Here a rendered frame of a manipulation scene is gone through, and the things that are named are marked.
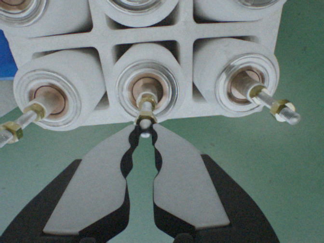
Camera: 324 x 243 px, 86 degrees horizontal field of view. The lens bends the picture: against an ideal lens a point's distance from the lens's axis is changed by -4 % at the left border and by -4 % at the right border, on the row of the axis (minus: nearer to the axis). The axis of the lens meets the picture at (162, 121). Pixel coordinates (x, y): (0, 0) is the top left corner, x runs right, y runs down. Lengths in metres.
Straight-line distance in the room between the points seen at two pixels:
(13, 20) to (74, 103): 0.10
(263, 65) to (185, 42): 0.11
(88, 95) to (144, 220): 0.68
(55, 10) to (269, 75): 0.24
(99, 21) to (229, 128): 0.45
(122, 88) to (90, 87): 0.05
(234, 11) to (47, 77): 0.21
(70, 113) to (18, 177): 0.57
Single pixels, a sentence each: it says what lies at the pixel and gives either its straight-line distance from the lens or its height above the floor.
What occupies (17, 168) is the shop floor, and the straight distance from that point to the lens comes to 0.77.
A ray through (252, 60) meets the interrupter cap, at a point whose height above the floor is 0.25.
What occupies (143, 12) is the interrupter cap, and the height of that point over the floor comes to 0.25.
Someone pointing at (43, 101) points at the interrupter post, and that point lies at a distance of 0.23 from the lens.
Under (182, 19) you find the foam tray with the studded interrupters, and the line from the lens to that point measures 0.28.
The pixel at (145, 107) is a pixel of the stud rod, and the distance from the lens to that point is 0.17.
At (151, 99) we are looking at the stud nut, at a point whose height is 0.29.
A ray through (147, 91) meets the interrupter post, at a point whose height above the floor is 0.28.
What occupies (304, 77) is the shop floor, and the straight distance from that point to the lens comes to 0.63.
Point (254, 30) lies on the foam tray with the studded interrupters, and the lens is 0.31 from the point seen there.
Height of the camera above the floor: 0.46
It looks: 61 degrees down
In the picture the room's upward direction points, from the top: 174 degrees clockwise
